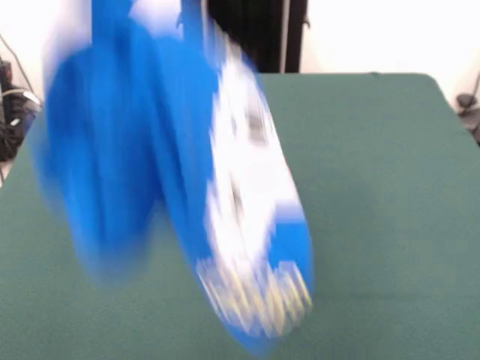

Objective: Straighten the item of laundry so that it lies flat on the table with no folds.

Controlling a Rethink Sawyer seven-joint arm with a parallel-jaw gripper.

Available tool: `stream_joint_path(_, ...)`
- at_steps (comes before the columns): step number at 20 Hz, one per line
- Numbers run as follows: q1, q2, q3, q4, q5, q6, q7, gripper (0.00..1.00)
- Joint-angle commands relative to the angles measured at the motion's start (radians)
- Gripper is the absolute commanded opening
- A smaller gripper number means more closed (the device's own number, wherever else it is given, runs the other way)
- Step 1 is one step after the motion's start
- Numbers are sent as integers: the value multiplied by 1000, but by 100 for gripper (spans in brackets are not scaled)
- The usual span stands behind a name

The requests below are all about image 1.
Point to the blue printed shirt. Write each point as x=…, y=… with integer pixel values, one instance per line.
x=112, y=150

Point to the dark green table cloth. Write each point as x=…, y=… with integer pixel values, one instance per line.
x=375, y=187

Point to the grey stand foot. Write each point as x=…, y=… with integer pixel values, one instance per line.
x=467, y=101

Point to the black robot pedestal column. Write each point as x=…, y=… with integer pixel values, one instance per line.
x=262, y=37

